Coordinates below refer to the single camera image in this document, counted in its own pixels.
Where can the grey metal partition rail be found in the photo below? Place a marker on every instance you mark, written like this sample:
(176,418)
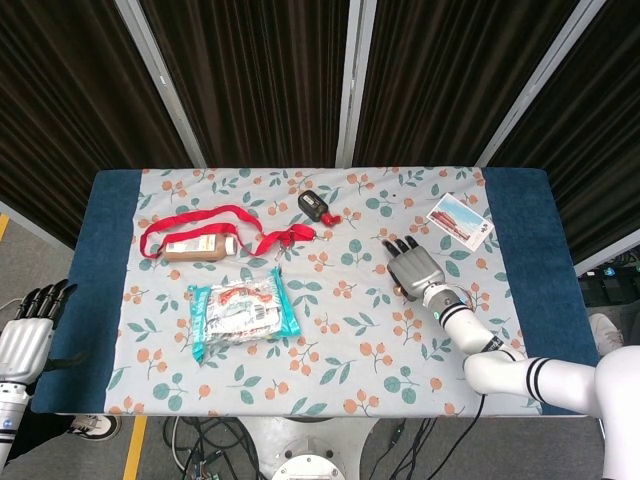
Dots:
(30,222)
(605,257)

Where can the teal white snack package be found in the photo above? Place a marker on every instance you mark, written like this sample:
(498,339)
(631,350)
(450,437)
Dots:
(240,315)

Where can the brown bottle white cap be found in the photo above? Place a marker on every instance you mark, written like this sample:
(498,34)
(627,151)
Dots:
(192,248)

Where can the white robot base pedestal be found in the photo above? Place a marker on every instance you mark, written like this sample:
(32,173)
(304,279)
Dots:
(305,450)

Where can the black equipment with blue lights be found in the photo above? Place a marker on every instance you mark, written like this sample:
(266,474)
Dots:
(612,287)

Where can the blue table cover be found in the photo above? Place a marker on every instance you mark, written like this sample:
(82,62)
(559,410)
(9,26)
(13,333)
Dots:
(100,280)

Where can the grey metal partition post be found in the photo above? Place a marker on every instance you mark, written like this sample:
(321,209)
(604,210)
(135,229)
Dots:
(352,80)
(160,80)
(540,77)

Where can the floral grey tablecloth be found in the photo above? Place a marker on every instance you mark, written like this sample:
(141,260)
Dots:
(325,360)

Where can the dark trouser leg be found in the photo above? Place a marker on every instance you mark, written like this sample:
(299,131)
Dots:
(40,442)

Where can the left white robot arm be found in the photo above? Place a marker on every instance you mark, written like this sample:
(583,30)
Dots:
(11,410)

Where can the dark pleated curtain panel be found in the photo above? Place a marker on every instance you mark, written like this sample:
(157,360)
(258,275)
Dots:
(600,125)
(260,75)
(75,100)
(440,75)

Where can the postcard with red building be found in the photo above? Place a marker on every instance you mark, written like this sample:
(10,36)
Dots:
(460,220)

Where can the white sneaker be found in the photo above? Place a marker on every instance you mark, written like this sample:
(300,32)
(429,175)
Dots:
(607,335)
(95,426)

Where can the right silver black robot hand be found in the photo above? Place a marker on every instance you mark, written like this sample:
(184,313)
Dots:
(417,272)

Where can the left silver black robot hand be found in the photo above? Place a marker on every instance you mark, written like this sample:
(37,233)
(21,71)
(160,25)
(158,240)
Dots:
(25,345)

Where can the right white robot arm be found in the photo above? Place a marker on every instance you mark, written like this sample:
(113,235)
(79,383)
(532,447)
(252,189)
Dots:
(500,370)

